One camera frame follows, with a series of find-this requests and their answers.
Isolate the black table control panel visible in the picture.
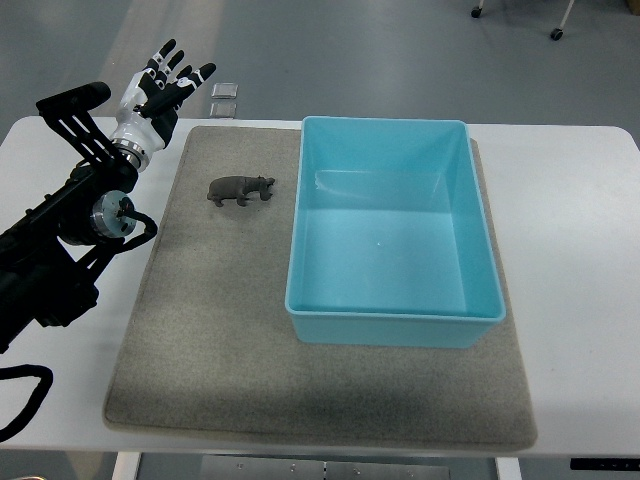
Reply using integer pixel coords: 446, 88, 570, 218
570, 458, 640, 472

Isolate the grey felt mat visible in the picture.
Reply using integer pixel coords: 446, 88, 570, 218
103, 127, 537, 450

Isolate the blue plastic box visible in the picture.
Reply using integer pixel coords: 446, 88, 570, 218
285, 116, 507, 348

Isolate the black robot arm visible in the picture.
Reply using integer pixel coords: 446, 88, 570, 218
1, 82, 158, 350

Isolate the lower clear floor tile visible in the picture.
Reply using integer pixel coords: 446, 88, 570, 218
209, 101, 237, 119

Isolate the right chair caster wheel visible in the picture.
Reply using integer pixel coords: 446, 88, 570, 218
550, 28, 563, 41

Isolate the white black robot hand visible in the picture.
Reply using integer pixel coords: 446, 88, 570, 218
111, 39, 216, 171

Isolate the clear floor tile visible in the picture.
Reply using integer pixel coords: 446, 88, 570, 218
211, 82, 238, 99
209, 101, 237, 119

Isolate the black sleeved cable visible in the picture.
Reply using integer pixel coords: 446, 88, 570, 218
0, 364, 55, 443

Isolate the brown toy hippo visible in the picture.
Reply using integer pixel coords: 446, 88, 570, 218
206, 176, 275, 207

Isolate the upper clear floor tile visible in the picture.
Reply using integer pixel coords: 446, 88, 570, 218
211, 82, 238, 99

